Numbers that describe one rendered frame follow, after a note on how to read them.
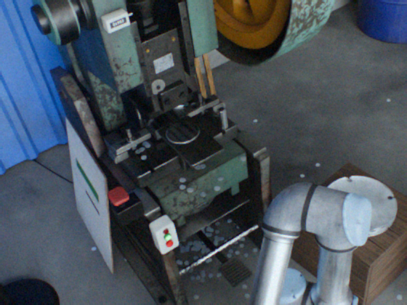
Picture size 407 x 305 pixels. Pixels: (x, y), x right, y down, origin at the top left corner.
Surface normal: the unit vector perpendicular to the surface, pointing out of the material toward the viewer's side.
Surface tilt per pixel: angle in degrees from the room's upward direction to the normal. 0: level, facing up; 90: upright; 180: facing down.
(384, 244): 0
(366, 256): 0
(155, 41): 90
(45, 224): 0
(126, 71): 90
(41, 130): 90
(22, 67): 90
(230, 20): 23
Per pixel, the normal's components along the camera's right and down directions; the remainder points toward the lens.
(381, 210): -0.13, -0.72
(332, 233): -0.44, 0.65
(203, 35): 0.54, 0.53
